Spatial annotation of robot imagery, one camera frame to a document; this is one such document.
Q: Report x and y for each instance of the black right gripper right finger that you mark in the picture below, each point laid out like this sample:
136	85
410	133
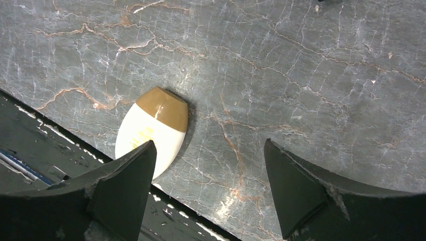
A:
297	195

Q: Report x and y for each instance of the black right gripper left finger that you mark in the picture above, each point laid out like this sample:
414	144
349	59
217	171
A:
119	199

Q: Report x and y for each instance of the black mounting rail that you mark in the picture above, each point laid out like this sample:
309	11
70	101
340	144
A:
48	178

